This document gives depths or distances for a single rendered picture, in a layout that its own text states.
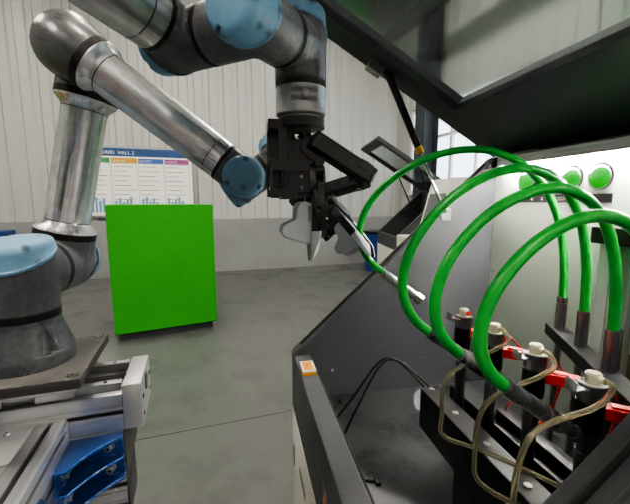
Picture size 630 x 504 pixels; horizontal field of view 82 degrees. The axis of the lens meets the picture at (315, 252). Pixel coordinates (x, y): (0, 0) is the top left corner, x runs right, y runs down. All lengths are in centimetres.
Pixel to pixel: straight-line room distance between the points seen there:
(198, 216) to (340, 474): 337
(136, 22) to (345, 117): 733
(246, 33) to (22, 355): 63
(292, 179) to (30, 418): 62
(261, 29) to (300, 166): 17
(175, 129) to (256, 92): 668
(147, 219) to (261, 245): 371
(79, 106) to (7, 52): 688
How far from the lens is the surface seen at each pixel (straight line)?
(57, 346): 83
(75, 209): 90
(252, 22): 47
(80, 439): 86
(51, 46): 80
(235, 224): 703
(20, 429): 85
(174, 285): 385
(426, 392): 75
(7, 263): 79
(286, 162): 53
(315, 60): 56
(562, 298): 80
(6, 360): 82
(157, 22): 54
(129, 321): 391
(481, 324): 40
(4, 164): 756
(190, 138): 70
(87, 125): 90
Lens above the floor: 134
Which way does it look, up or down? 8 degrees down
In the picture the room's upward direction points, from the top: straight up
